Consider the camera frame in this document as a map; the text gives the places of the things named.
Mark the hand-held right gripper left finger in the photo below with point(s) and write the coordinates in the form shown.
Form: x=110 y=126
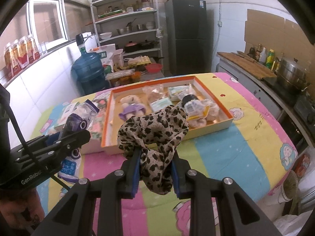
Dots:
x=134 y=177

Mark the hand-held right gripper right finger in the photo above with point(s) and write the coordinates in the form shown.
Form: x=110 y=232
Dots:
x=176 y=179

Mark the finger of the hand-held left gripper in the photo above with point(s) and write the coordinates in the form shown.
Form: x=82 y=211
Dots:
x=71 y=139
x=53 y=137

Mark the purple white wipes packet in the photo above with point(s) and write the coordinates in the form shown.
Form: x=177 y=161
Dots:
x=70 y=167

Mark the leopard print scrunchie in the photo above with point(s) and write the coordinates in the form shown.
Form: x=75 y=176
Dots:
x=152 y=132

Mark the teddy bear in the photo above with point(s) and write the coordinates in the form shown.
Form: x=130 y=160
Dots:
x=131 y=107

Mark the orange rimmed cardboard box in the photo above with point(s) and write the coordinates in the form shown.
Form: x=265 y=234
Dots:
x=221 y=124

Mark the bread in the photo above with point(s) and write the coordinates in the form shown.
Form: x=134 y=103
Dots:
x=153 y=93

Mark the small green tissue pack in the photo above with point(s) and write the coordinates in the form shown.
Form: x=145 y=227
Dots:
x=178 y=93

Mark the person's left hand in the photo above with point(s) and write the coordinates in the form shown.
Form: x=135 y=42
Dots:
x=34 y=206

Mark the clear bag with blue trim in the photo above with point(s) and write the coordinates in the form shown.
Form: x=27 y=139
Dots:
x=86 y=109

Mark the blue water jug with pump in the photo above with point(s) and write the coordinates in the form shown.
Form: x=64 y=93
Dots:
x=88 y=71

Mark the stack of wrapped noodle packs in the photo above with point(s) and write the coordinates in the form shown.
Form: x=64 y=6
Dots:
x=123 y=77

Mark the row of red sauce bottles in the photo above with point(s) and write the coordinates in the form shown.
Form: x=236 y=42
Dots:
x=21 y=54

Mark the white box with green label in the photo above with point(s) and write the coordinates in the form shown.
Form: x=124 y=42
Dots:
x=105 y=54

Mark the yellow mesh bag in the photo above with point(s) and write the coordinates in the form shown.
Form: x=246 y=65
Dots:
x=137 y=61

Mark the red plastic basin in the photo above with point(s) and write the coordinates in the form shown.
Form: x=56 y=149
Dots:
x=153 y=68

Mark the white bowl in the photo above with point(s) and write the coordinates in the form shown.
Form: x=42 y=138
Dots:
x=105 y=35

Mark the red lidded pot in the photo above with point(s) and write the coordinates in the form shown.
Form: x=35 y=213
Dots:
x=131 y=46

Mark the white framed window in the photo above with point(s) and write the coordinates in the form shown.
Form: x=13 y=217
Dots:
x=46 y=19

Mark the stainless steel bowl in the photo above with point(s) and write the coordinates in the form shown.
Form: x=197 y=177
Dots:
x=123 y=31

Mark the black wok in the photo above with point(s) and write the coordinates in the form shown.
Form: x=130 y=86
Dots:
x=150 y=44

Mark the red printed box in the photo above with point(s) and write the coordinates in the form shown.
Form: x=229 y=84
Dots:
x=302 y=164

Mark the wooden cutting board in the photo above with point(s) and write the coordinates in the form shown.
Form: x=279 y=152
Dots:
x=246 y=65

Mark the white metal shelf rack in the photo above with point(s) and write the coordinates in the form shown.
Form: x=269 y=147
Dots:
x=155 y=29

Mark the black stove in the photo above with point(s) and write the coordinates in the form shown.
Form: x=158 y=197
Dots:
x=283 y=92

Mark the dark refrigerator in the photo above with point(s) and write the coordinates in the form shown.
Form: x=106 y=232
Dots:
x=189 y=36

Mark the group of condiment bottles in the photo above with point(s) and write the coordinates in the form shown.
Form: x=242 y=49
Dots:
x=268 y=59

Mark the stainless steel steamer pot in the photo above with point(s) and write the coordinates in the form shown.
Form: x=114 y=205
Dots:
x=292 y=75

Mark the cardboard sheet on wall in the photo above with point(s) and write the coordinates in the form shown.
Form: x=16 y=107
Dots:
x=268 y=32

